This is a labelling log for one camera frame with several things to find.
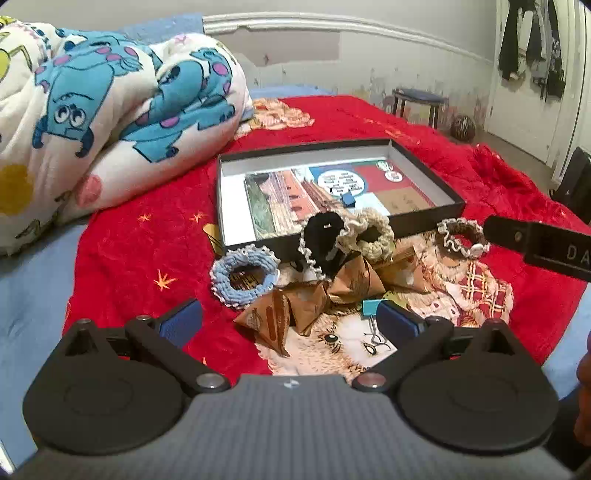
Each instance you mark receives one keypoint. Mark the brown ball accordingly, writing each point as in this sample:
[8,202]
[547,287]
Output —
[463,128]

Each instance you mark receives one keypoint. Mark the black crochet scrunchie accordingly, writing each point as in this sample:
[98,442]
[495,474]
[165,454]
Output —
[318,230]

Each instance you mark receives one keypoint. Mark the brown crochet scrunchie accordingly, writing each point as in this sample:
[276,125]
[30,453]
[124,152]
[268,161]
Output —
[461,227]

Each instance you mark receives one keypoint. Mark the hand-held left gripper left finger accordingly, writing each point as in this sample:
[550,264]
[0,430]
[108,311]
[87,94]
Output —
[180,319]

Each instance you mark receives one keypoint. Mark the small blue binder clip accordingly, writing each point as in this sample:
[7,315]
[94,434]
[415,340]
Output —
[348,199]

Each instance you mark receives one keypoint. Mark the printed picture book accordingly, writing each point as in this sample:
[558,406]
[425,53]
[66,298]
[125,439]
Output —
[295,194]

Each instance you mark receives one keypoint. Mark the teal binder clip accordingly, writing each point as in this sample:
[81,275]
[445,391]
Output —
[369,307]

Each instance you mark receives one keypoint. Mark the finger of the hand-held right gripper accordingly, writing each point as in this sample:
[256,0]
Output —
[505,231]

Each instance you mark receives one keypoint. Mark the red bear printed blanket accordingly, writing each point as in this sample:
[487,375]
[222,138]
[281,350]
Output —
[147,249]

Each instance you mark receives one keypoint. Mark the beige crochet scrunchie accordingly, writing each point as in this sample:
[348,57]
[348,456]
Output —
[384,230]

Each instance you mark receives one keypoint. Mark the brown triangular snack packet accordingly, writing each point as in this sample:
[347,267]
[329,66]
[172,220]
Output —
[314,300]
[268,318]
[355,277]
[406,270]

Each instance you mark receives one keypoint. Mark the blue crochet scrunchie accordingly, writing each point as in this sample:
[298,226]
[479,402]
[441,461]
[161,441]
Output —
[226,277]

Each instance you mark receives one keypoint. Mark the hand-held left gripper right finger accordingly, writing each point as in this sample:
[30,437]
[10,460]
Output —
[398,319]

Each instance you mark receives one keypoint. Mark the black shallow box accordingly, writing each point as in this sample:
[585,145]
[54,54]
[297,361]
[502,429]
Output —
[277,159]

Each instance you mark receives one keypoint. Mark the cartoon monster printed blanket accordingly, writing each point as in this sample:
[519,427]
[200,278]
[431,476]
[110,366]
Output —
[115,124]

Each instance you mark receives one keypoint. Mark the hanging dark clothes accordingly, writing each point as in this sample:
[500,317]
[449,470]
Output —
[512,41]

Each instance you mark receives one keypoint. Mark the round blue-topped stool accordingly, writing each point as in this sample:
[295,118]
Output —
[418,95]

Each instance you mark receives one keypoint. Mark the white door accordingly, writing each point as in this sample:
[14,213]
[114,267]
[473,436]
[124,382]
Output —
[521,115]

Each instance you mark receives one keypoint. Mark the dark bag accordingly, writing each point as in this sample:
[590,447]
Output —
[575,180]

